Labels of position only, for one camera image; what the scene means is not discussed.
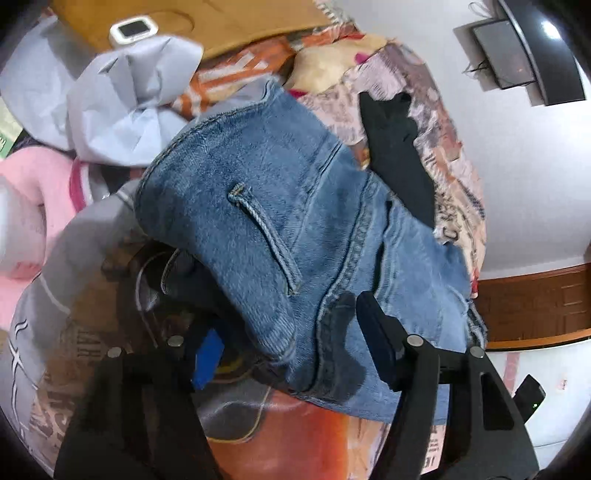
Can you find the wooden lap desk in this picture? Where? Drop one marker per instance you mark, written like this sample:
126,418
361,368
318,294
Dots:
231,23

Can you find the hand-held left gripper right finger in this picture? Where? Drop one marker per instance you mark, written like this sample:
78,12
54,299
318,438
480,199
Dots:
376,337

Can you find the small white electronic device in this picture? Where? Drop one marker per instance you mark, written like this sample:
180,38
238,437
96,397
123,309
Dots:
134,30

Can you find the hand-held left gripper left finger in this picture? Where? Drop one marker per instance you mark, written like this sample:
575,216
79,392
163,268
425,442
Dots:
207,360

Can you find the pink cloth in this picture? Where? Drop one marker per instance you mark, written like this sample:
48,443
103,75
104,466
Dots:
37,180

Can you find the black cloth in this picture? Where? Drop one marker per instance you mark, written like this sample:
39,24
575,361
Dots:
397,152

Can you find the blue denim pants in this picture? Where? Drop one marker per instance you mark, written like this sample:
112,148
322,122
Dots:
258,184

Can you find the black wall television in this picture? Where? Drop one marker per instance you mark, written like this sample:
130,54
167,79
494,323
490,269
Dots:
549,50

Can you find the green printed packet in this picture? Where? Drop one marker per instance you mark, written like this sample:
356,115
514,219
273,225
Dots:
8,134

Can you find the pale grey crumpled cloth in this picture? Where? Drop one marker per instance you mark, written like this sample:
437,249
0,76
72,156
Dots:
120,106

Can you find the small black wall monitor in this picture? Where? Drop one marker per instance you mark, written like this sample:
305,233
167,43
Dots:
503,50

